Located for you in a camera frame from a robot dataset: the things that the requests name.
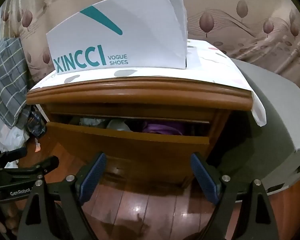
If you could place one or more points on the wooden nightstand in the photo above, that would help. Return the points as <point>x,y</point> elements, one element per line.
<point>140,92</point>

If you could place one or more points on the white printed bedding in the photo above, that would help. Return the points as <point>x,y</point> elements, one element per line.
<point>5,140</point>

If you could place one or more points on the white bra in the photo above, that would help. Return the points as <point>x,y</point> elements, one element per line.
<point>118,125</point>

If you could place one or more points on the white shoe box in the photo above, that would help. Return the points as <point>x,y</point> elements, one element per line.
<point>140,30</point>

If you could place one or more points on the white patterned cloth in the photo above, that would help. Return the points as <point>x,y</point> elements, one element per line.
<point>215,72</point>

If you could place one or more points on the wooden drawer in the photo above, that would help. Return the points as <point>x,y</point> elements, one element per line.
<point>127,147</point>

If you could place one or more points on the purple bra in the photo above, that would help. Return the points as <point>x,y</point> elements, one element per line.
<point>162,128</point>

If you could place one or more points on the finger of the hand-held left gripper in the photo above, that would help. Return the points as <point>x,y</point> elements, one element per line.
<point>43,165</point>
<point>15,154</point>

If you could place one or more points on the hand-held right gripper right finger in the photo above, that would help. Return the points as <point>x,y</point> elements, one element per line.
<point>205,180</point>

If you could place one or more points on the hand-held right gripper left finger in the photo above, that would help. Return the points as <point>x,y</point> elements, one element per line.
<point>92,177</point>

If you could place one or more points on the white underwear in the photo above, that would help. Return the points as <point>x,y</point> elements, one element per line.
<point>90,122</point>

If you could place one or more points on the dark blue snack packet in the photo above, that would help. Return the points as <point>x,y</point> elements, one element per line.
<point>36,125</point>

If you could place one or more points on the grey plaid cloth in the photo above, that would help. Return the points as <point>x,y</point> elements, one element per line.
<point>7,80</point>

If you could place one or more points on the small orange wrapper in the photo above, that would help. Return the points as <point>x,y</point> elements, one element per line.
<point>37,147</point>

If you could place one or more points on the grey bed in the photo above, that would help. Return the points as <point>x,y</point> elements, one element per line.
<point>277,105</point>

